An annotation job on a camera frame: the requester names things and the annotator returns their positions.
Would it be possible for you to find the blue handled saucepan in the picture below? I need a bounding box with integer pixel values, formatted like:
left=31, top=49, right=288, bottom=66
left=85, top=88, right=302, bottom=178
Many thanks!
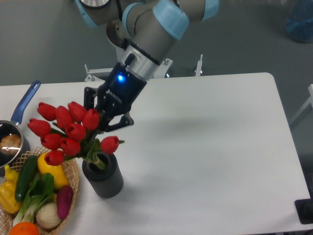
left=0, top=80, right=41, bottom=177

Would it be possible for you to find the yellow bell pepper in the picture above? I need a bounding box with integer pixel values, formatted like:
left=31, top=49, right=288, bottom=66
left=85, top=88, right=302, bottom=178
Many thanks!
left=0, top=165, right=22, bottom=214

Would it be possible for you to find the white furniture frame right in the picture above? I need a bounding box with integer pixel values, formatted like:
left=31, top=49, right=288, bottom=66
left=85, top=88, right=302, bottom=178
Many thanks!
left=289, top=84, right=313, bottom=129

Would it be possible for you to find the purple eggplant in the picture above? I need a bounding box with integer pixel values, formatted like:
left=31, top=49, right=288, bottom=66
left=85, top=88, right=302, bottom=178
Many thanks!
left=56, top=185, right=74, bottom=219

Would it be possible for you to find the yellow squash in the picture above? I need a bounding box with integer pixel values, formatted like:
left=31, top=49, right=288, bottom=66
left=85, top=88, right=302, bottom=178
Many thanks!
left=37, top=152, right=69, bottom=189

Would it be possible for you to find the grey ribbed vase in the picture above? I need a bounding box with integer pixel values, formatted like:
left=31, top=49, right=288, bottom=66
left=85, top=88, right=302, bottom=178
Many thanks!
left=82, top=152, right=124, bottom=199

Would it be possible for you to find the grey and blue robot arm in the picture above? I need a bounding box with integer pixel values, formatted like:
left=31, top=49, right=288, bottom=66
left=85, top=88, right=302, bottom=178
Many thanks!
left=76, top=0, right=220, bottom=134

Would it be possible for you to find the woven wicker basket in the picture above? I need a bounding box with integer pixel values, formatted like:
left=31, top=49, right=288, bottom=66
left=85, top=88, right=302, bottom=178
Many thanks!
left=0, top=147, right=80, bottom=235

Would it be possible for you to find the blue bin in background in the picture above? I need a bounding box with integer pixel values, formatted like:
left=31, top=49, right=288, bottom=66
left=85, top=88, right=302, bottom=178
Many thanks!
left=284, top=0, right=313, bottom=43

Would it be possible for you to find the green bok choy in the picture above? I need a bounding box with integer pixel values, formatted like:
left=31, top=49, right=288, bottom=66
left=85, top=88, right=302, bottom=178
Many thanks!
left=13, top=172, right=54, bottom=226

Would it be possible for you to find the red tulip bouquet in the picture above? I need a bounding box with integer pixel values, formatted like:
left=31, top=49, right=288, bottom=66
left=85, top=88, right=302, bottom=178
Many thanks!
left=27, top=101, right=123, bottom=170

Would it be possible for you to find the black device at table edge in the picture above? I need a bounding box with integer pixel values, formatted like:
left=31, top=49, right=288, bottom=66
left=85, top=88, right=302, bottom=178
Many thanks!
left=294, top=198, right=313, bottom=224

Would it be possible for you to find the green cucumber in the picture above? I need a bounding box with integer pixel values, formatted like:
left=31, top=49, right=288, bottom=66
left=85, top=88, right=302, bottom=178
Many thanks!
left=15, top=155, right=38, bottom=202

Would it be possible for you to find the white garlic bulb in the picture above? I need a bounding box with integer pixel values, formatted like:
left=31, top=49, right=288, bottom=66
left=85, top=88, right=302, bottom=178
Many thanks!
left=36, top=202, right=62, bottom=230

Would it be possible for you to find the orange fruit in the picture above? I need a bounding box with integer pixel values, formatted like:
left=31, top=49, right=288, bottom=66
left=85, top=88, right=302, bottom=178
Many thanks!
left=9, top=222, right=39, bottom=235

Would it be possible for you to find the browned bun in pan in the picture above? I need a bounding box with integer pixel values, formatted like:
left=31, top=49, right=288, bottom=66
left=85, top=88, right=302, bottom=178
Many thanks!
left=0, top=134, right=22, bottom=155

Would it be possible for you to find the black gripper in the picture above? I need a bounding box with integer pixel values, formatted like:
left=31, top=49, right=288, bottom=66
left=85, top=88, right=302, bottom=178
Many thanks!
left=84, top=63, right=147, bottom=134

